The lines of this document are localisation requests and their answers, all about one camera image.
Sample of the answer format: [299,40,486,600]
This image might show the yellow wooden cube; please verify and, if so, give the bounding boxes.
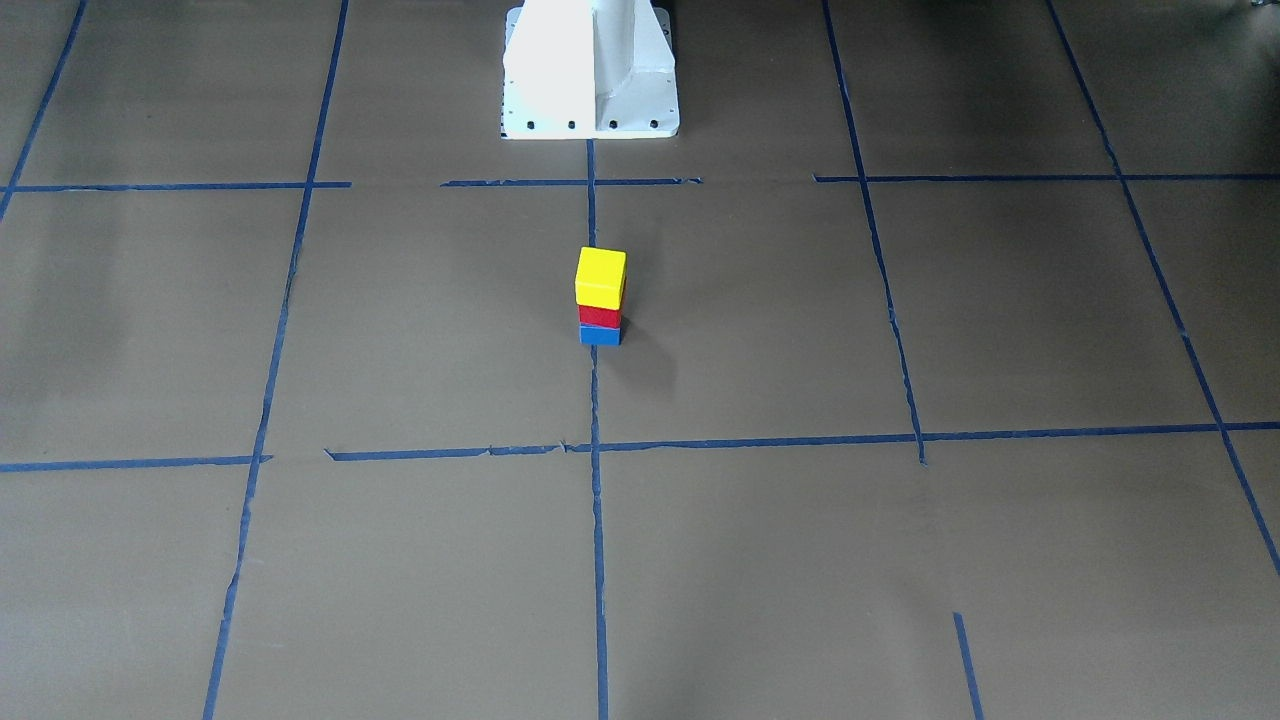
[573,246,628,310]

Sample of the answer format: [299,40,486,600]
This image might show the blue tape line lengthwise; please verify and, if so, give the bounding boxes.
[585,140,611,719]
[201,1,351,719]

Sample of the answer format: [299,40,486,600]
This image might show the blue wooden cube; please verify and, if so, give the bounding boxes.
[579,323,623,346]

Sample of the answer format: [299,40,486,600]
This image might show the blue tape line crosswise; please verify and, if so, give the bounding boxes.
[325,423,1221,462]

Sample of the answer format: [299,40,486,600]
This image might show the white mast base plate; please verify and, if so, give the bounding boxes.
[500,1,681,141]

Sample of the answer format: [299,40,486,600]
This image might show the red wooden cube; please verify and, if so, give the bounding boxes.
[577,304,623,329]

